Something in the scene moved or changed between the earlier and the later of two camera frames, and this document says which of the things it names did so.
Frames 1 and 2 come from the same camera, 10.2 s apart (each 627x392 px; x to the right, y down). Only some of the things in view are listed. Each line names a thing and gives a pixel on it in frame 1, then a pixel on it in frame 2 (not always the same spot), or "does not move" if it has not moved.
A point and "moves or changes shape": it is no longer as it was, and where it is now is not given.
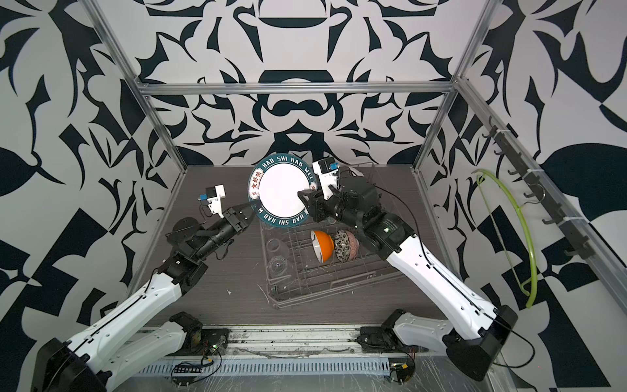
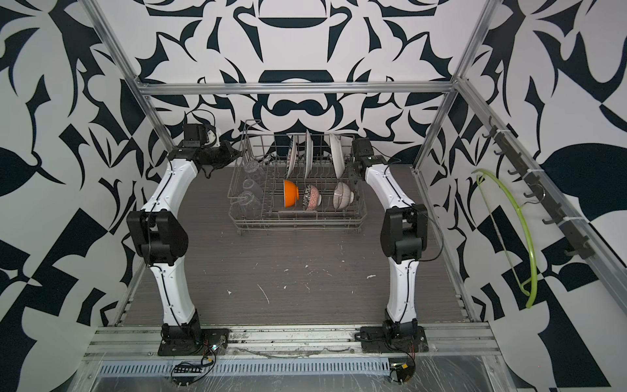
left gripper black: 233,215 to 229,151
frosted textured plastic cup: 277,247 to 251,184
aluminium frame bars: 607,255 does not move
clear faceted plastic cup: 281,271 to 250,205
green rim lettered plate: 276,180 to 291,154
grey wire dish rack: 316,260 to 289,184
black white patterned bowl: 346,245 moves or changes shape
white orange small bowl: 322,245 to 291,193
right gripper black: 317,206 to 351,173
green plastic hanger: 531,247 does not move
